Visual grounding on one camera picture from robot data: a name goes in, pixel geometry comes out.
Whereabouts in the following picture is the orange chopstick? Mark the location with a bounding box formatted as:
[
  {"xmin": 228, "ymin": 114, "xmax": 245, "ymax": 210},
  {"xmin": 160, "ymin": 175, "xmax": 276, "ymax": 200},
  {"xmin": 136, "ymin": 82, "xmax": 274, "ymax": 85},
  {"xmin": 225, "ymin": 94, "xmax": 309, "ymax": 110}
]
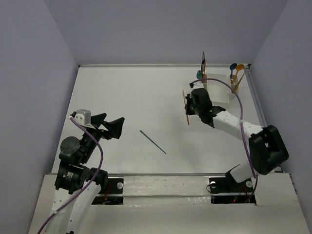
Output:
[
  {"xmin": 182, "ymin": 89, "xmax": 190, "ymax": 125},
  {"xmin": 234, "ymin": 72, "xmax": 246, "ymax": 94}
]

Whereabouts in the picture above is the black handled steel knife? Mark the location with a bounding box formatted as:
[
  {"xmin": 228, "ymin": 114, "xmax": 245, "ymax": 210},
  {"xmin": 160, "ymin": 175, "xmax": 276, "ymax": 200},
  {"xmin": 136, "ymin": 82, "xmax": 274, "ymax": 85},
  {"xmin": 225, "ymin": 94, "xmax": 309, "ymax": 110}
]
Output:
[{"xmin": 201, "ymin": 51, "xmax": 206, "ymax": 74}]

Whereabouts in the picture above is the blue plastic spoon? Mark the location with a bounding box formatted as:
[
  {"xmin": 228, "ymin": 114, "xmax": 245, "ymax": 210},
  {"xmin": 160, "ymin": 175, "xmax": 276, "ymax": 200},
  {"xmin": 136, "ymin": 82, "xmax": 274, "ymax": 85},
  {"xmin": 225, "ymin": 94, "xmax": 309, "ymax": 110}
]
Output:
[{"xmin": 229, "ymin": 63, "xmax": 237, "ymax": 79}]

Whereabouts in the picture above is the orange plastic spoon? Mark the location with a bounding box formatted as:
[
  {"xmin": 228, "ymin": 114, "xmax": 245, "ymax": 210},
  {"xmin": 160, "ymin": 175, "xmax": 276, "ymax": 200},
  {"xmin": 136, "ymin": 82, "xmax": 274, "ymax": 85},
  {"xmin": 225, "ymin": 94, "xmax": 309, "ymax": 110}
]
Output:
[{"xmin": 232, "ymin": 64, "xmax": 244, "ymax": 84}]

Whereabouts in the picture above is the orange plastic knife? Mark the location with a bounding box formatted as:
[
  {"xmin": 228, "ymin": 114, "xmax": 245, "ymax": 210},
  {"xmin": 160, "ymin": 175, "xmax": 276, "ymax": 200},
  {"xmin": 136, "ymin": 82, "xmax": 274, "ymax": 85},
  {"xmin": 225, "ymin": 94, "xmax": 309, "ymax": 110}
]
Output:
[{"xmin": 201, "ymin": 59, "xmax": 207, "ymax": 79}]

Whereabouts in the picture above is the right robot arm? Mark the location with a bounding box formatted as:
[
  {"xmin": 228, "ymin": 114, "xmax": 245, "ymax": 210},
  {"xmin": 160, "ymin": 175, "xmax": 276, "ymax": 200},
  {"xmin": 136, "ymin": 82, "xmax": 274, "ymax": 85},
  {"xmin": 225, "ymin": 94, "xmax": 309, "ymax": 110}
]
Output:
[{"xmin": 185, "ymin": 88, "xmax": 289, "ymax": 191}]

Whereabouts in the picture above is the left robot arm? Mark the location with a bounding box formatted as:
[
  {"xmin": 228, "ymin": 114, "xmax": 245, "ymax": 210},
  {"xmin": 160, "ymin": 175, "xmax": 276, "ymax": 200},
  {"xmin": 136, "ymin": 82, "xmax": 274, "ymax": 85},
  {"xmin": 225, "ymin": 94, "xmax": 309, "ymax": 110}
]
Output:
[{"xmin": 38, "ymin": 109, "xmax": 125, "ymax": 234}]

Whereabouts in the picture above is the white utensil organizer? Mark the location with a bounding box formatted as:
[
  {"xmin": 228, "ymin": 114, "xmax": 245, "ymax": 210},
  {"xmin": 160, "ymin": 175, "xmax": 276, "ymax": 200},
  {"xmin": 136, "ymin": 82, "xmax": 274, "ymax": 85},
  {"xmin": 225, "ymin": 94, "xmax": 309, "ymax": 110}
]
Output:
[{"xmin": 203, "ymin": 74, "xmax": 235, "ymax": 103}]

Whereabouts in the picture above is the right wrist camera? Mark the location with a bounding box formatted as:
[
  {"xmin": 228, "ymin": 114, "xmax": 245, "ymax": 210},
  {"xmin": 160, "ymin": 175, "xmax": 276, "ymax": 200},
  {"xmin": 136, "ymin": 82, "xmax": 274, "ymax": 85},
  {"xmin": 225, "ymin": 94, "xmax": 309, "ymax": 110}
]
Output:
[{"xmin": 189, "ymin": 80, "xmax": 204, "ymax": 89}]

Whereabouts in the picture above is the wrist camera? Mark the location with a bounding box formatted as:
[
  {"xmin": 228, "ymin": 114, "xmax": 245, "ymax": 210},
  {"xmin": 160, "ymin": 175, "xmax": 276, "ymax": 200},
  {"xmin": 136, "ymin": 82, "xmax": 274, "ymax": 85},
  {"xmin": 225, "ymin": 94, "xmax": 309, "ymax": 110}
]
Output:
[
  {"xmin": 189, "ymin": 80, "xmax": 204, "ymax": 89},
  {"xmin": 69, "ymin": 109, "xmax": 92, "ymax": 128}
]

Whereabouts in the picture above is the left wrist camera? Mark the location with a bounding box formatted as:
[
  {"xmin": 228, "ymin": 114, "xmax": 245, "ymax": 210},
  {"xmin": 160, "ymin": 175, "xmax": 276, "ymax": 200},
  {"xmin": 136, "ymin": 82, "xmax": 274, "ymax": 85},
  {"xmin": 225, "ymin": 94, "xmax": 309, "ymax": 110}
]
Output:
[{"xmin": 69, "ymin": 109, "xmax": 92, "ymax": 128}]

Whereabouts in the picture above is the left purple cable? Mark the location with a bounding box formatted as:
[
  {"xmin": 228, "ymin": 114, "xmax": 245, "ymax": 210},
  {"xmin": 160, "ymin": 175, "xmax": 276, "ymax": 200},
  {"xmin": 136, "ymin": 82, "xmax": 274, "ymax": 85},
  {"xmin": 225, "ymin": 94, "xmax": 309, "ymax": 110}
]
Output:
[{"xmin": 38, "ymin": 117, "xmax": 103, "ymax": 234}]

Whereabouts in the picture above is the purple cable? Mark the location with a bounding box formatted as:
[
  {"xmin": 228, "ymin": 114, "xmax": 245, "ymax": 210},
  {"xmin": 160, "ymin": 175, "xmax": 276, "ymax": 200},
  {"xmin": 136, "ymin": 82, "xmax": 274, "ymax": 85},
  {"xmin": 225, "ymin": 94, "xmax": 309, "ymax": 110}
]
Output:
[
  {"xmin": 38, "ymin": 117, "xmax": 103, "ymax": 234},
  {"xmin": 190, "ymin": 78, "xmax": 258, "ymax": 203}
]

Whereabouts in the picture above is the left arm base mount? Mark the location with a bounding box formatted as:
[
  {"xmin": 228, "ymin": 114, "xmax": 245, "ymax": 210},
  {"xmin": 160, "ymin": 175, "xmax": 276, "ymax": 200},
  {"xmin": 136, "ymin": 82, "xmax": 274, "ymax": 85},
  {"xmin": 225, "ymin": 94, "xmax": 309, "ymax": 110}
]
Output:
[{"xmin": 92, "ymin": 176, "xmax": 124, "ymax": 205}]

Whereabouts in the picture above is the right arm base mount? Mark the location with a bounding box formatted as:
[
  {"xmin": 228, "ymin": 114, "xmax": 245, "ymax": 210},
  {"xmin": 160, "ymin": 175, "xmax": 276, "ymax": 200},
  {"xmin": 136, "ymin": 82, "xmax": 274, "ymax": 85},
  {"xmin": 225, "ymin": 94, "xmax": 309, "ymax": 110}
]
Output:
[{"xmin": 206, "ymin": 177, "xmax": 256, "ymax": 204}]

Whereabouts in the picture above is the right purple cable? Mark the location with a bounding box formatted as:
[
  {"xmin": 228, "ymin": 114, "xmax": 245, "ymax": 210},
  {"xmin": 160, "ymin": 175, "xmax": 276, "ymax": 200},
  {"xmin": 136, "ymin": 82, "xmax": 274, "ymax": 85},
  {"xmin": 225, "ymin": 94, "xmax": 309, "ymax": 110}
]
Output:
[{"xmin": 190, "ymin": 78, "xmax": 258, "ymax": 203}]

